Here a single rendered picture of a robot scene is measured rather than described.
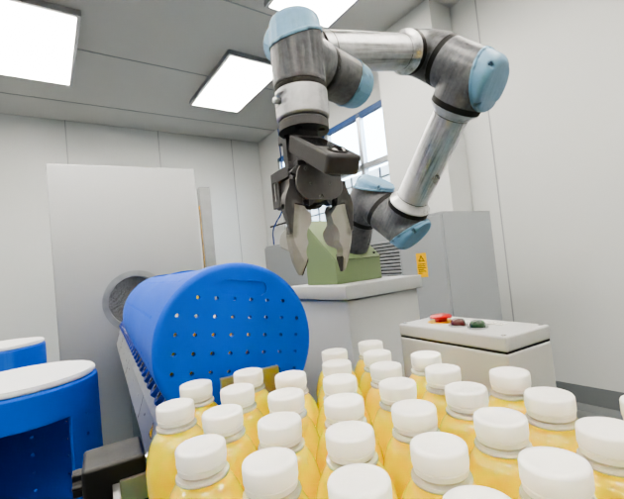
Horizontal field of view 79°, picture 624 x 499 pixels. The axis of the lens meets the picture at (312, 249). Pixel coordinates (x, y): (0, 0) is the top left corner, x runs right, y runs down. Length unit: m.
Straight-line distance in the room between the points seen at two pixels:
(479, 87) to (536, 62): 2.72
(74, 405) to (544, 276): 3.12
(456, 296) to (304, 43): 1.95
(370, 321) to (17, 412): 0.82
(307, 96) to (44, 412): 0.76
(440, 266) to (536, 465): 2.05
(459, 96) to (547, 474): 0.78
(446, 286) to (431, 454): 2.03
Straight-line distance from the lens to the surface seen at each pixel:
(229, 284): 0.68
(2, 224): 5.78
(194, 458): 0.34
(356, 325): 1.09
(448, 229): 2.33
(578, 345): 3.44
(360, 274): 1.21
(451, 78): 0.94
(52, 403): 0.95
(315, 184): 0.51
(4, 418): 0.95
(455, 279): 2.34
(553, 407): 0.40
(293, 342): 0.73
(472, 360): 0.60
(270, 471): 0.29
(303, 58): 0.56
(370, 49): 0.85
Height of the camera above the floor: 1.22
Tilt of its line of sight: 2 degrees up
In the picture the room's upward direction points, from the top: 6 degrees counter-clockwise
